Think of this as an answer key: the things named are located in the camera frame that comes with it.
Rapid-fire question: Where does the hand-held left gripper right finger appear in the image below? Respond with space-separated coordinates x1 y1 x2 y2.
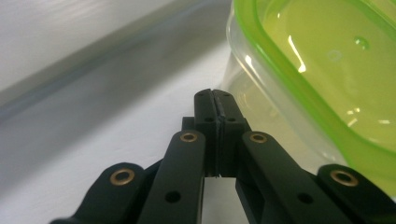
212 89 252 177

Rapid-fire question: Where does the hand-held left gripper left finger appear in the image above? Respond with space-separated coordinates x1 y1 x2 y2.
181 89 219 177

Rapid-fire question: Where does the green lidded plastic container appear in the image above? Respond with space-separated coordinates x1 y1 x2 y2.
219 0 396 198

